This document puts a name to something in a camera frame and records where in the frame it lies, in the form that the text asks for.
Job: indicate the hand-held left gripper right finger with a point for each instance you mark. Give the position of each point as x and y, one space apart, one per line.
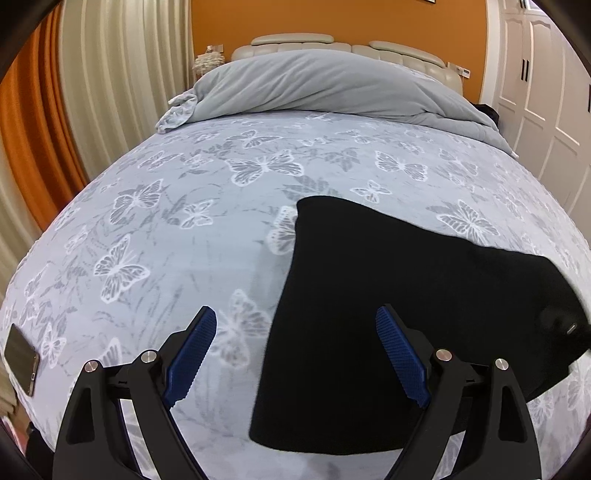
401 357

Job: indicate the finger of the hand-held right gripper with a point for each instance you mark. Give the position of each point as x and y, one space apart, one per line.
561 325

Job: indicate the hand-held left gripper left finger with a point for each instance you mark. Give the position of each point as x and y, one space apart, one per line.
191 357

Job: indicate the black pants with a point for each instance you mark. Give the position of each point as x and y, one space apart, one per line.
369 286

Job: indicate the bed with butterfly print sheet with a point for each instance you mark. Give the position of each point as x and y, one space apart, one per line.
184 240

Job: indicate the smartphone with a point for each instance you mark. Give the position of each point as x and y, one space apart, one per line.
21 360

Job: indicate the black bag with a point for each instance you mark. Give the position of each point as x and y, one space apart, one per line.
488 115

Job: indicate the white wardrobe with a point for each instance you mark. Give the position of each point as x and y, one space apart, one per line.
549 92

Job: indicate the orange curtain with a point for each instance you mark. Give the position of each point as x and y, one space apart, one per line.
34 129

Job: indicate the cream curtain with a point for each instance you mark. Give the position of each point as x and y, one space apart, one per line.
124 78

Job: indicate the grey duvet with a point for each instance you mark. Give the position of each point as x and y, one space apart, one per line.
314 81

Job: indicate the white flower table lamp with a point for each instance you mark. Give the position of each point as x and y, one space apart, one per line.
207 63

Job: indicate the cream padded headboard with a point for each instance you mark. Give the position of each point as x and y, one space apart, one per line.
351 48

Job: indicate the white wall control panel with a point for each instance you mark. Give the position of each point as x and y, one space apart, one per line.
459 70

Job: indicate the wall switch panel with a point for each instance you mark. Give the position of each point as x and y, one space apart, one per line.
215 47

